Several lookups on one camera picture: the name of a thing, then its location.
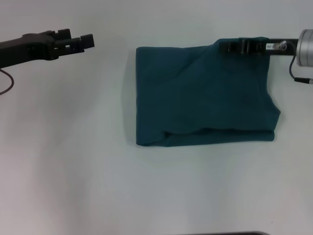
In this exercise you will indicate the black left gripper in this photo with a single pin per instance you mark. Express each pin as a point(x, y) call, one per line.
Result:
point(24, 51)

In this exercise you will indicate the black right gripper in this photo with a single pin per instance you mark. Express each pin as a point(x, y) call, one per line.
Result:
point(281, 47)

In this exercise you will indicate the teal blue printed t-shirt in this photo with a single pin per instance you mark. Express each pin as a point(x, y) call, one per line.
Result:
point(200, 98)

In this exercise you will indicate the silver metal elbow connector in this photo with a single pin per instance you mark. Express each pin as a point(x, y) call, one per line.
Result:
point(281, 45)

